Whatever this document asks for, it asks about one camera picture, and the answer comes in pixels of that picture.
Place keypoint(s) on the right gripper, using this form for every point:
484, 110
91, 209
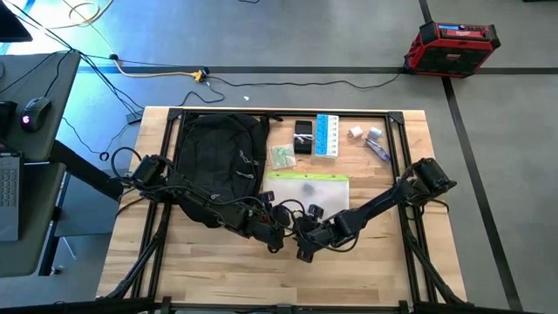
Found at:
316, 233

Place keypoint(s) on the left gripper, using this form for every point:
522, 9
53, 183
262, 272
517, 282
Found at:
272, 227

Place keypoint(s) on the clear mesh pouch green edge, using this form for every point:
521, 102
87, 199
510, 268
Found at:
331, 192

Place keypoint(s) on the small clear bag green contents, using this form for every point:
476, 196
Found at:
282, 157

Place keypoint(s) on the black backpack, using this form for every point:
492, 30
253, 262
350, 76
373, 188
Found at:
213, 152

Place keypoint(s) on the blue white pill organizer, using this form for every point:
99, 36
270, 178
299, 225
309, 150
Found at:
321, 135

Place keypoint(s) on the purple pen pack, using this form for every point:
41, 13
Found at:
377, 149

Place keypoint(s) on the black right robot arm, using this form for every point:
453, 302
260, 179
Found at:
383, 200

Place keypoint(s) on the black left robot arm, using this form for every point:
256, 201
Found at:
200, 198

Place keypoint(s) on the red black jobsite radio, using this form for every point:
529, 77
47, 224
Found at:
451, 52

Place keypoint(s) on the dark grey desk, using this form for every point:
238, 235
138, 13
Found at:
39, 196

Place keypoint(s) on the black computer mouse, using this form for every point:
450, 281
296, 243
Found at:
37, 113

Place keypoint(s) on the black monitor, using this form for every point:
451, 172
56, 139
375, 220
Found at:
11, 22

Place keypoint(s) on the black metal table frame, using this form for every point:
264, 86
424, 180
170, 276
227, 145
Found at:
370, 113

